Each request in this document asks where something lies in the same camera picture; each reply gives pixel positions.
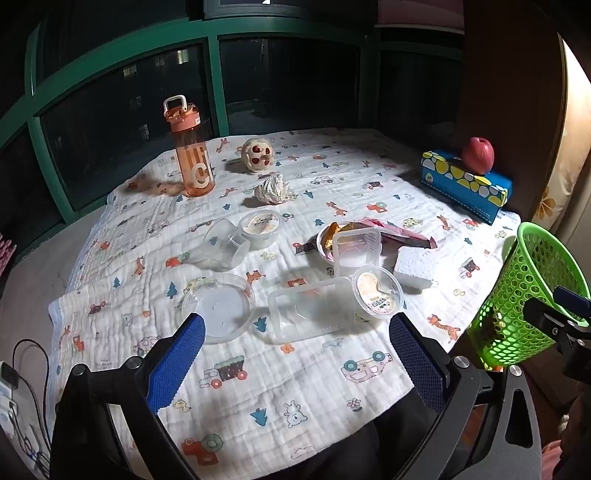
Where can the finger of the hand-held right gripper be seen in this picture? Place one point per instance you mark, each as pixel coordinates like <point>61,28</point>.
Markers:
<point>572,301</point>
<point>547,318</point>

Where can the pink snack wrapper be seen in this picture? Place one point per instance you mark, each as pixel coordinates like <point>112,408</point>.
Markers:
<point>397,233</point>

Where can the clear rectangular plastic tray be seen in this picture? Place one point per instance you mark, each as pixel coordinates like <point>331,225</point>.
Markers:
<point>309,309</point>

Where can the orange water bottle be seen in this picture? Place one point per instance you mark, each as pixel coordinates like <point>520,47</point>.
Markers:
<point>194,161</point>

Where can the brown wooden headboard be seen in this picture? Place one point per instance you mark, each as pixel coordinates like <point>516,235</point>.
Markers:
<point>508,92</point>

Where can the red spotted round toy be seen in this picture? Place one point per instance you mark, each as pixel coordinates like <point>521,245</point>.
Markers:
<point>256,154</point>

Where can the white bowl with orange peels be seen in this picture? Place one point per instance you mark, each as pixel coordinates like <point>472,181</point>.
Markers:
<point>327,240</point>

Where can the floral pillow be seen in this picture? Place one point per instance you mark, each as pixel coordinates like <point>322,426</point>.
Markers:
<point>572,161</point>

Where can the white foam block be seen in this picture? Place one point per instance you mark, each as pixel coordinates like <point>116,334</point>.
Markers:
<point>415,265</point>

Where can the white power strip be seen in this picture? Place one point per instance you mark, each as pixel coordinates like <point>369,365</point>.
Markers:
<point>7,397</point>

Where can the clear plastic cup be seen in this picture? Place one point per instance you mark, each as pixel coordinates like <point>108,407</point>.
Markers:
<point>221,249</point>

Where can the small pudding cup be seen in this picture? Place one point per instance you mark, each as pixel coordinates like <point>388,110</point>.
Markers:
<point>261,226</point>

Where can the green plastic basket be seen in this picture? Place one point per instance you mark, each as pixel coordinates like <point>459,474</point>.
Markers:
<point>521,277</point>

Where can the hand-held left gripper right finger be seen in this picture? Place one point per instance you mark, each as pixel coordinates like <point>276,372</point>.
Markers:
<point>418,360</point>

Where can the small dark wrapper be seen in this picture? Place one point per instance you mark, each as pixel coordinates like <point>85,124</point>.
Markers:
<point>304,248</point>

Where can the small clear plastic tray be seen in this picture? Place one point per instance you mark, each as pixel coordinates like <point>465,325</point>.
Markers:
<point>355,254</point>

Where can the red apple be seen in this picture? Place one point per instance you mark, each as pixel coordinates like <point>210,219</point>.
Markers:
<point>478,154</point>

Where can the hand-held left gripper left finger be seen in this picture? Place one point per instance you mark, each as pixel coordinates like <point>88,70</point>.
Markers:
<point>178,360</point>

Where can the paper ball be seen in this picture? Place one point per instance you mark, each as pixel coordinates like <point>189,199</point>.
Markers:
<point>274,190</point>

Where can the large pudding cup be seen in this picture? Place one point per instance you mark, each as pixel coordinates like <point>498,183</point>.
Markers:
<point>376,290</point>

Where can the blue patterned tissue box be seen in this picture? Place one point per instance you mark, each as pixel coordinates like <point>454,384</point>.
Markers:
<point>461,194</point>

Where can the printed white blanket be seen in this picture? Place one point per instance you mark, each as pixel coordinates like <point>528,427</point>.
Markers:
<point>323,383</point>

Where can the clear round plastic lid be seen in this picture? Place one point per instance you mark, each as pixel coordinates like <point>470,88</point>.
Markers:
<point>217,307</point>

